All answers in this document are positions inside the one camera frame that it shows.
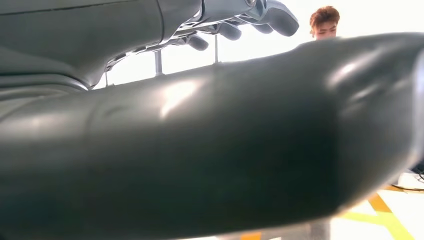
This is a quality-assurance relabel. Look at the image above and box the robot body shell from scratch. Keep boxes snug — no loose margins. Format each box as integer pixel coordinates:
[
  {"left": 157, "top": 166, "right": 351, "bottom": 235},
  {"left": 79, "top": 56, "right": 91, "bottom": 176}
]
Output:
[{"left": 0, "top": 32, "right": 424, "bottom": 240}]

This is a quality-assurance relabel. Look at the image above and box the person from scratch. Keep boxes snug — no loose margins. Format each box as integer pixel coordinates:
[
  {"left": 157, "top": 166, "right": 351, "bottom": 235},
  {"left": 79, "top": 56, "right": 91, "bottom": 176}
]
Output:
[{"left": 309, "top": 5, "right": 341, "bottom": 41}]

